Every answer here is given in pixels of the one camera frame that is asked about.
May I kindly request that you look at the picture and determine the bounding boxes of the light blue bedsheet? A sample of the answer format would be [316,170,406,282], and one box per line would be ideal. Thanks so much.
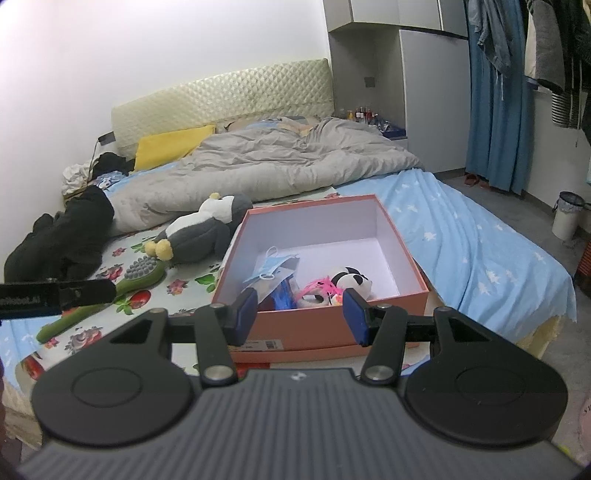
[0,119,578,407]

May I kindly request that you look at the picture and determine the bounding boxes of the clear zip bag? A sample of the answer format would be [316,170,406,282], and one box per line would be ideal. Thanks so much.
[252,268,294,303]

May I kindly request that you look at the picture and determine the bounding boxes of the pink cardboard box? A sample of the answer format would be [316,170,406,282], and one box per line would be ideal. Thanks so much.
[213,195,430,363]

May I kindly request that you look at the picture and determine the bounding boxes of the white fluffy ring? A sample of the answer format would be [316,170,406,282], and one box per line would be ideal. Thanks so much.
[294,292,330,309]

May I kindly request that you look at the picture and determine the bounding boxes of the cream padded headboard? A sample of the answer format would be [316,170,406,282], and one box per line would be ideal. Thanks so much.
[111,58,335,158]

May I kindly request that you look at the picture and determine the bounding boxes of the pink feather toy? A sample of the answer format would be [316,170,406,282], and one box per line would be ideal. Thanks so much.
[297,277,344,308]

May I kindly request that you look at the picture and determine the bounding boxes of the small panda plush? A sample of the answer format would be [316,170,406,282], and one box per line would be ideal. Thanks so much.
[329,266,373,300]

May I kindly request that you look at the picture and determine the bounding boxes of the grey wardrobe cabinet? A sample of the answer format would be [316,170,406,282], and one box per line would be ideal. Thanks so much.
[324,0,470,172]

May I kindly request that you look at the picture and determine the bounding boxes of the white trash bin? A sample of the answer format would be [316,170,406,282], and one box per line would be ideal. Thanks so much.
[552,191,587,241]

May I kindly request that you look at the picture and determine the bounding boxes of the yellow pillow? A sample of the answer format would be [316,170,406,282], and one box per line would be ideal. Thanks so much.
[134,125,216,172]

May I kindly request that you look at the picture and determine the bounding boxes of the green massage hammer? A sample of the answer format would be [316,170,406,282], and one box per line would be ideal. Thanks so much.
[36,256,166,343]

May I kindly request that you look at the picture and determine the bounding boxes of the white cloth pile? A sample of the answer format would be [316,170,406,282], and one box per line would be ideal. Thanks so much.
[61,161,91,197]

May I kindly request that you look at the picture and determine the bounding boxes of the grey white penguin plush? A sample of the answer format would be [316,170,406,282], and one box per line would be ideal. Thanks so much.
[144,192,253,264]

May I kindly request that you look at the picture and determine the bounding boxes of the grey duvet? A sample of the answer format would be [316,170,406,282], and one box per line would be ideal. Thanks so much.
[107,117,421,236]

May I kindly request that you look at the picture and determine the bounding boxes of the blue surgical mask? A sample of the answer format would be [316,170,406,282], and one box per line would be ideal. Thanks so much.
[243,246,300,284]

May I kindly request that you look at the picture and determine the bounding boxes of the blue curtain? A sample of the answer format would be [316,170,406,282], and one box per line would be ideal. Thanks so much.
[466,1,534,195]

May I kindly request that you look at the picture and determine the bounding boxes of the black clothing pile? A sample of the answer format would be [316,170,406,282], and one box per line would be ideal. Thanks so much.
[4,186,114,283]

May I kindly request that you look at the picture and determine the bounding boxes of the hanging clothes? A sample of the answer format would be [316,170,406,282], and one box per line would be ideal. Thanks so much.
[467,1,590,129]

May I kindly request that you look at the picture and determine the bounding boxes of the blue snack bag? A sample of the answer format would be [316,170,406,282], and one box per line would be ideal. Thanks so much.
[270,278,297,311]

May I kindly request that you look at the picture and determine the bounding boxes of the bottles on shelf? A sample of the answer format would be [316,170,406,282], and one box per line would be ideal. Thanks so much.
[339,106,381,125]

